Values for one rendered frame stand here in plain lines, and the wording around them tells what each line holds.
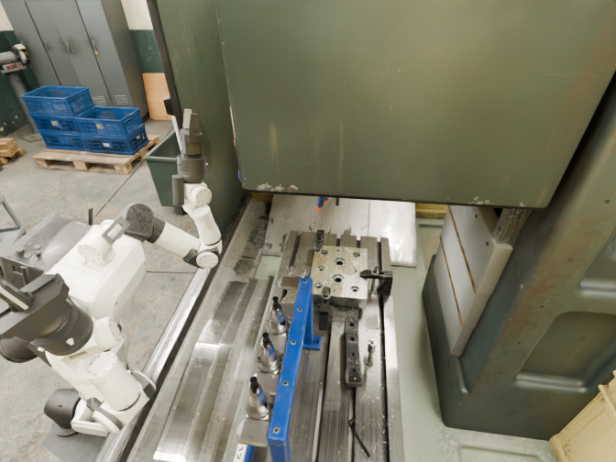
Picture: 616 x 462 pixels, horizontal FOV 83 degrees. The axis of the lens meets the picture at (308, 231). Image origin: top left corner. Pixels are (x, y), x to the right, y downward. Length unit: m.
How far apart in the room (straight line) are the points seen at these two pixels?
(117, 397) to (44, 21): 5.54
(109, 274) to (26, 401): 1.74
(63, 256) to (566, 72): 1.21
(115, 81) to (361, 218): 4.51
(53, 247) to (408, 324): 1.44
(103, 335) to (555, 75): 0.95
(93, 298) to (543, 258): 1.11
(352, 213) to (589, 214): 1.49
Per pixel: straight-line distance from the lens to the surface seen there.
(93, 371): 0.94
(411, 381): 1.64
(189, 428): 1.48
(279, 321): 0.96
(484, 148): 0.76
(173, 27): 1.55
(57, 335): 0.78
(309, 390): 1.26
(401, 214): 2.21
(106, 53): 5.82
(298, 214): 2.18
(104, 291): 1.11
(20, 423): 2.72
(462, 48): 0.69
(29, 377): 2.89
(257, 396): 0.83
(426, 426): 1.57
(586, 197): 0.86
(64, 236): 1.23
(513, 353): 1.20
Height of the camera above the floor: 2.02
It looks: 39 degrees down
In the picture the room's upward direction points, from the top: 1 degrees counter-clockwise
